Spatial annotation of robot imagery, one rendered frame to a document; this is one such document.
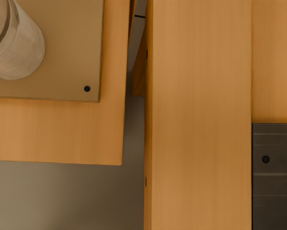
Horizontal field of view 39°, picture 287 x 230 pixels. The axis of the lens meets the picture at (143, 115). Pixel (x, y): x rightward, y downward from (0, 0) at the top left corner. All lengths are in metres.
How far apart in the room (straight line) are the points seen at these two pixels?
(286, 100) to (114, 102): 0.25
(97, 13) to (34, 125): 0.18
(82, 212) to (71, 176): 0.13
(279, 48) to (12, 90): 0.38
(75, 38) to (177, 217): 0.28
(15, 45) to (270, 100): 0.36
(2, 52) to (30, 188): 1.09
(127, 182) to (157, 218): 0.90
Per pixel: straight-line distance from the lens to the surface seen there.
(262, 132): 0.58
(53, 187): 1.48
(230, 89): 0.57
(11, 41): 0.43
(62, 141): 0.60
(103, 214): 1.48
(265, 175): 0.58
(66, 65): 0.57
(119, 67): 0.60
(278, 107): 0.61
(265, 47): 0.61
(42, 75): 0.57
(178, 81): 0.55
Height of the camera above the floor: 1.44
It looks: 86 degrees down
